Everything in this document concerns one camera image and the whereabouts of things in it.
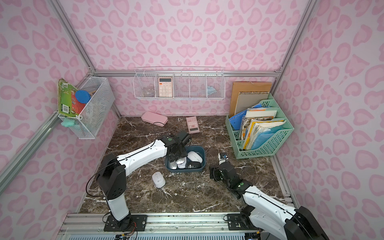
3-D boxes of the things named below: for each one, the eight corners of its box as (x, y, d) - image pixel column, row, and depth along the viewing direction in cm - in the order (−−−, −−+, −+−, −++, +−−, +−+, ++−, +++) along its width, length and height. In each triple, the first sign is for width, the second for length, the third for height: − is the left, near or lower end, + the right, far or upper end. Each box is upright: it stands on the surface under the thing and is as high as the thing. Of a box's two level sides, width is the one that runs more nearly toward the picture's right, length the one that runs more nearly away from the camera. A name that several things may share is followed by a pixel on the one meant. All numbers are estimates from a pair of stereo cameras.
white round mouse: (157, 189, 86) (156, 188, 83) (152, 176, 91) (150, 174, 89) (167, 184, 88) (166, 182, 85) (161, 171, 93) (160, 169, 91)
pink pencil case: (139, 119, 121) (138, 117, 120) (146, 111, 127) (145, 110, 125) (163, 127, 115) (163, 126, 114) (169, 119, 121) (169, 117, 119)
